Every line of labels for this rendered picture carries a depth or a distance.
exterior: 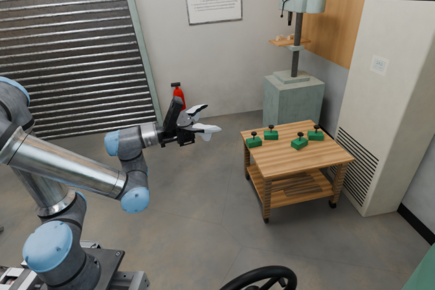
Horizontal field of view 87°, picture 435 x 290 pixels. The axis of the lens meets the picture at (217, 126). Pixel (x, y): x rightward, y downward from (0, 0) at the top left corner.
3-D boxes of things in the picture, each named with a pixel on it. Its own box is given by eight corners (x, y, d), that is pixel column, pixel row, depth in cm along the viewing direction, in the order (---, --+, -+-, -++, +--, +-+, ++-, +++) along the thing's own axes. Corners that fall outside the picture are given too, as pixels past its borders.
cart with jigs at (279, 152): (303, 164, 233) (312, 108, 199) (339, 210, 184) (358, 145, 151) (241, 177, 225) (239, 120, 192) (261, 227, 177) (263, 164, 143)
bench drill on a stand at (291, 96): (295, 120, 306) (310, -20, 224) (321, 147, 254) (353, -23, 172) (260, 126, 301) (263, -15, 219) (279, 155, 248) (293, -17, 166)
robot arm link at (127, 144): (112, 149, 77) (103, 128, 72) (145, 142, 79) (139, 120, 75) (111, 164, 70) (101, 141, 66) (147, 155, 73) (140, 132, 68)
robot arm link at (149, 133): (139, 120, 74) (141, 136, 68) (153, 117, 75) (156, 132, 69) (144, 138, 79) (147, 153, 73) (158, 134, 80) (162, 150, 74)
